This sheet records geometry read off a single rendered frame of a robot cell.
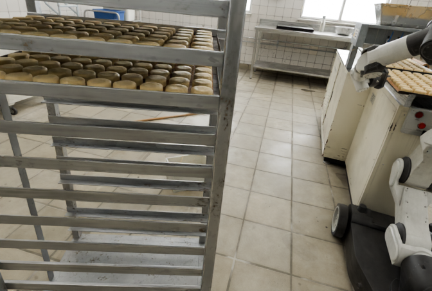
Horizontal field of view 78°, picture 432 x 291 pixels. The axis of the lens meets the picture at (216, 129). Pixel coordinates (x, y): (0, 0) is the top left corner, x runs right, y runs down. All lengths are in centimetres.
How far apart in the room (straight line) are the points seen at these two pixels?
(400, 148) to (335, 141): 80
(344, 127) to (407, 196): 92
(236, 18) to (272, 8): 503
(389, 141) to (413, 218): 40
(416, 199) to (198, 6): 146
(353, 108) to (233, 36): 195
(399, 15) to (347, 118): 79
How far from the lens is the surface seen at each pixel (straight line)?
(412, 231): 163
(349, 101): 237
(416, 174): 168
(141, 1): 54
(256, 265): 161
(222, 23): 96
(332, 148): 252
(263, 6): 554
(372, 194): 192
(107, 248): 87
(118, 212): 137
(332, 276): 171
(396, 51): 135
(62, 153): 126
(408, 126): 171
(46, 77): 70
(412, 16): 238
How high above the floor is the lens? 125
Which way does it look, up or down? 26 degrees down
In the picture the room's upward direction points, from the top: 6 degrees clockwise
